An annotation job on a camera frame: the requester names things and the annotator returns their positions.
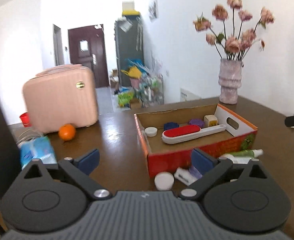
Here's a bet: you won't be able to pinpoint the pink textured vase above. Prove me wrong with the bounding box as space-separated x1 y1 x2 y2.
218 59 242 105

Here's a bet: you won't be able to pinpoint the pink suitcase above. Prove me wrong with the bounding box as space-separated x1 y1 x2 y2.
22 64 99 134

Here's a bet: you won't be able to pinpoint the cluttered shelf with bags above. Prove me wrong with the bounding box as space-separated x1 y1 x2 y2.
114 59 164 109

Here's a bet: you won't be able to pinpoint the dark blue gear-shaped lid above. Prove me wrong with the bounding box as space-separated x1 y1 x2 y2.
163 122 179 131

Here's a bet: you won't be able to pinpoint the dried pink flowers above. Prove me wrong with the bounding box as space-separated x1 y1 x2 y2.
193 0 275 61

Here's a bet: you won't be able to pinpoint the small white cap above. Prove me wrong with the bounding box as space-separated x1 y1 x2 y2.
144 127 158 137

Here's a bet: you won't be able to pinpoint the red bucket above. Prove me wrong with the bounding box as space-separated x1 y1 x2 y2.
20 112 31 127

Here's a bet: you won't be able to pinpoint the blue tissue pack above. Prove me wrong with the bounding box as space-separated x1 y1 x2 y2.
18 137 57 169

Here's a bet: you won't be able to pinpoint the green spray bottle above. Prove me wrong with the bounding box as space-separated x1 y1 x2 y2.
229 149 264 158

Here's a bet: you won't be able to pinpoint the purple gear-shaped lid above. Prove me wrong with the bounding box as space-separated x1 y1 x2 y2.
189 119 205 128

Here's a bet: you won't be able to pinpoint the large white plastic jar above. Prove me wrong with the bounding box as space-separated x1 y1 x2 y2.
218 153 261 183

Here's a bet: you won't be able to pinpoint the wall picture frame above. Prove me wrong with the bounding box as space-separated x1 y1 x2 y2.
148 0 158 22

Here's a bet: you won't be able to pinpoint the orange fruit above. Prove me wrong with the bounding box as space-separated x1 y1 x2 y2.
58 124 76 141

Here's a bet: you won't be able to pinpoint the red cardboard pumpkin box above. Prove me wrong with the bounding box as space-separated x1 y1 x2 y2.
135 104 258 178

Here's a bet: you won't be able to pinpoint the dark brown door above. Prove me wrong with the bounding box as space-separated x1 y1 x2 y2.
68 24 110 88

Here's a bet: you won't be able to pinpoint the red white lint brush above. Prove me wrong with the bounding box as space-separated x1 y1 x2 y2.
161 125 227 145

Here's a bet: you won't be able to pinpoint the dark grey refrigerator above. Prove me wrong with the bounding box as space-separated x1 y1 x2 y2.
114 2 144 87

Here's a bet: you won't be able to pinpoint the white round jar lid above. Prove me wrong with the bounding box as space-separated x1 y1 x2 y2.
154 172 174 191

